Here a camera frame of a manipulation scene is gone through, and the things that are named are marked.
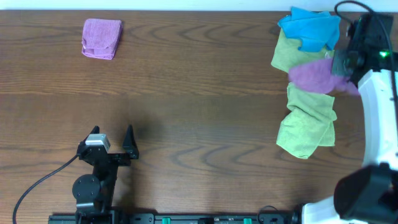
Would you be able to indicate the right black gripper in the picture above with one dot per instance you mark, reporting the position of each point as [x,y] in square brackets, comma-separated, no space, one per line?
[336,66]

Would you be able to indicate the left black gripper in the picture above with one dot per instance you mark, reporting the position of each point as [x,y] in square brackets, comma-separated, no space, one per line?
[133,152]

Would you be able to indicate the purple microfiber cloth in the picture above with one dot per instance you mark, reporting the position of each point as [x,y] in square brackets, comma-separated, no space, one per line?
[317,77]

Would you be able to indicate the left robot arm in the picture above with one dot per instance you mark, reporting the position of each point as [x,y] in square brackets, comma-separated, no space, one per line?
[94,192]

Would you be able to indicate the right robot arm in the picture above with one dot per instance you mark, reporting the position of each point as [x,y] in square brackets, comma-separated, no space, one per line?
[368,195]

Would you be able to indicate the blue microfiber cloth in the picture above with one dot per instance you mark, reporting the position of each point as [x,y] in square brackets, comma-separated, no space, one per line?
[315,30]

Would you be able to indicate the flat green cloth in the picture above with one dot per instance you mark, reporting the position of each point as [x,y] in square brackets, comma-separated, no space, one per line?
[287,54]

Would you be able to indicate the crumpled green cloth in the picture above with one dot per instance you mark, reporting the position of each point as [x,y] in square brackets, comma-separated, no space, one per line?
[309,124]

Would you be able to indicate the folded purple cloth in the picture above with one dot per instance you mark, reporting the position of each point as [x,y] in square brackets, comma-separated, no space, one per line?
[100,38]

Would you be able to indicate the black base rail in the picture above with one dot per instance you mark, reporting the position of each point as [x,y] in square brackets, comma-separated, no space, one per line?
[149,218]

